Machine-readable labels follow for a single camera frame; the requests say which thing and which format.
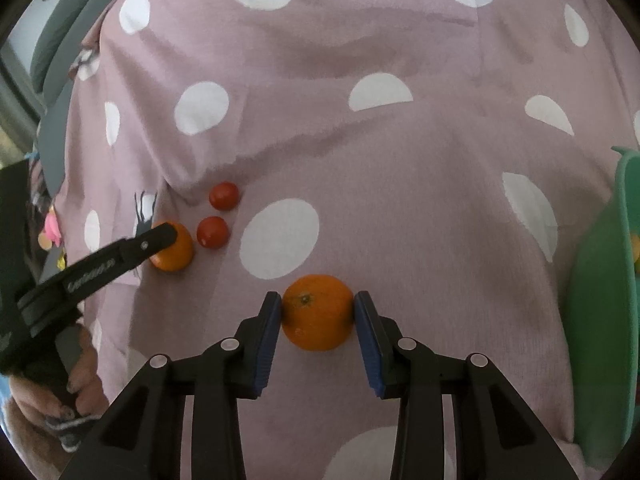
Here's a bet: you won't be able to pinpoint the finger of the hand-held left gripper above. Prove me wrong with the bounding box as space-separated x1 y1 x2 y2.
17 223 179 332

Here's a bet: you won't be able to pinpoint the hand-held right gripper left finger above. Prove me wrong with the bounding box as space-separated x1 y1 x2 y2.
59 291 283 480

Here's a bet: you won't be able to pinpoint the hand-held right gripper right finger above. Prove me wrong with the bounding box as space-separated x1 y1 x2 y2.
353 290 581 480

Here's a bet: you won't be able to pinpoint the orange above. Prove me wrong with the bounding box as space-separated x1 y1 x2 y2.
149 221 195 273
281 274 357 352

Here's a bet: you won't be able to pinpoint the green plastic basin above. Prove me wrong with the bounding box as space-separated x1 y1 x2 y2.
567 146 640 466

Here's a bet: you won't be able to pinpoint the person's left forearm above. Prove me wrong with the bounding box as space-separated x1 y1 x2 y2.
2 385 103 461

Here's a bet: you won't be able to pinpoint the person's left hand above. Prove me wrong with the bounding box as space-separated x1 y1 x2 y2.
10 329 109 426

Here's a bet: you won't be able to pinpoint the pink plush toy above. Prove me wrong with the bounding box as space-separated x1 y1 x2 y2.
42 212 63 248

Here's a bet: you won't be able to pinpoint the small red tomato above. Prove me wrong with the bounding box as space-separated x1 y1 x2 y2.
209 181 241 211
196 216 231 249

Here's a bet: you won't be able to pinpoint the pink dotted blanket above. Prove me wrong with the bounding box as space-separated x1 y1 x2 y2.
30 0 640 480

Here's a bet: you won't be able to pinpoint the grey bedding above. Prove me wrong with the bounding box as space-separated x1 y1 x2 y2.
30 0 146 196

